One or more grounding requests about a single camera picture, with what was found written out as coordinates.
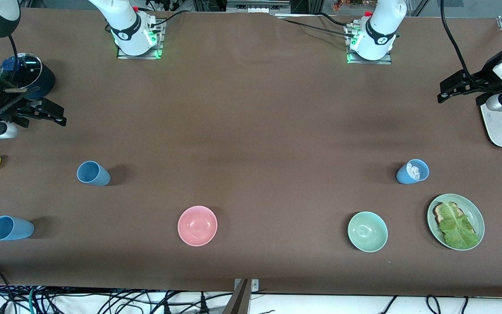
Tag small metal table bracket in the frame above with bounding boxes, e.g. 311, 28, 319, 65
234, 279, 260, 292

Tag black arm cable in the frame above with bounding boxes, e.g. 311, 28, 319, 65
440, 0, 502, 87
6, 37, 19, 90

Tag grey metal box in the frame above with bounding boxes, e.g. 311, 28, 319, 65
226, 0, 292, 14

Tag grey metal bar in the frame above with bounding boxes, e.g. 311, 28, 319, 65
222, 279, 252, 314

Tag green plate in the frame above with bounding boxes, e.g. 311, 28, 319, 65
427, 194, 485, 251

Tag pink bowl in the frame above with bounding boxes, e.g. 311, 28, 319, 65
177, 206, 218, 247

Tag blue cup holding paper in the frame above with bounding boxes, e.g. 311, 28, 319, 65
396, 159, 430, 184

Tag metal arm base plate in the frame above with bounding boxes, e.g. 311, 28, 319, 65
346, 24, 393, 65
116, 20, 164, 60

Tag mint green bowl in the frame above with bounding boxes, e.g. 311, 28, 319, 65
348, 212, 388, 253

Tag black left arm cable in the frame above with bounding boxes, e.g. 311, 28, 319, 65
440, 0, 502, 87

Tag black base cable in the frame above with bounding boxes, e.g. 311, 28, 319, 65
276, 17, 356, 38
149, 10, 190, 28
312, 12, 356, 29

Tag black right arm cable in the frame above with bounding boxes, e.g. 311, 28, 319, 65
6, 37, 19, 90

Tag green lettuce leaf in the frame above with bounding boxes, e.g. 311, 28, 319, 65
439, 203, 481, 249

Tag dark blue pot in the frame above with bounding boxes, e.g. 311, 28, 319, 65
0, 63, 56, 100

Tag toast slice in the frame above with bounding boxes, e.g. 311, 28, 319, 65
433, 201, 478, 236

